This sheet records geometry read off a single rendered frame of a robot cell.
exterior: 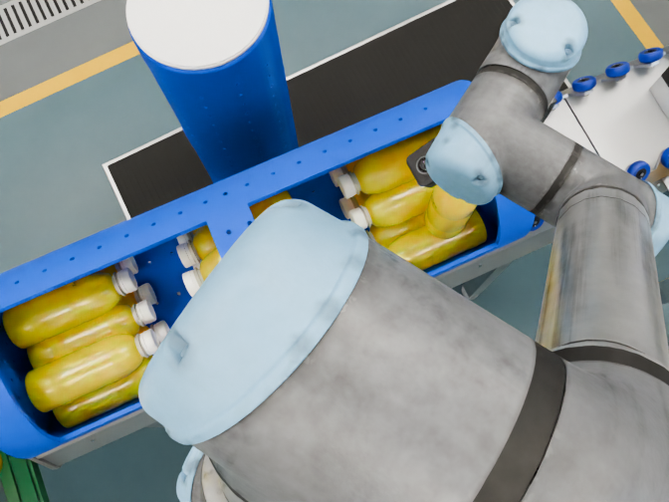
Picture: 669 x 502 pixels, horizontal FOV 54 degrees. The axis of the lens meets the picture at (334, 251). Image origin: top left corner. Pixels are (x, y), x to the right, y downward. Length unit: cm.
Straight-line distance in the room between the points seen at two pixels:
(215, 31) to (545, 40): 82
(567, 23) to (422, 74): 167
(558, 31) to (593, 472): 46
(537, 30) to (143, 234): 62
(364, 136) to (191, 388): 80
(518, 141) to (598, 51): 206
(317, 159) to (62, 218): 156
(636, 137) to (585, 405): 120
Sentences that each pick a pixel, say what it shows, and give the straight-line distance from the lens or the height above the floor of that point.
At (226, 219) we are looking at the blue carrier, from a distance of 96.
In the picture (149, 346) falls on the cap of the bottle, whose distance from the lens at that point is 107.
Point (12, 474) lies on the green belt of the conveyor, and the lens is 138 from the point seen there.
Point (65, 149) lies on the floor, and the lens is 254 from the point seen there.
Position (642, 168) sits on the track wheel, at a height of 97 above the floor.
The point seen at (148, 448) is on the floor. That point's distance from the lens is 222.
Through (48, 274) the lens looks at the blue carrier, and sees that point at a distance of 104.
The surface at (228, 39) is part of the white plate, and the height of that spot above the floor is 104.
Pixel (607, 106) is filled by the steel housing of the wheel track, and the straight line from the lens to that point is 145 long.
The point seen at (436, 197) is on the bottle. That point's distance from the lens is 98.
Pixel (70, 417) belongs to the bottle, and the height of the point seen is 106.
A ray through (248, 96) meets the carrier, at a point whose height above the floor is 89.
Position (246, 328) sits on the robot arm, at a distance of 24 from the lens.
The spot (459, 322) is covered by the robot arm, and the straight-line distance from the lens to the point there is 26.
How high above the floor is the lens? 213
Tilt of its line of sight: 75 degrees down
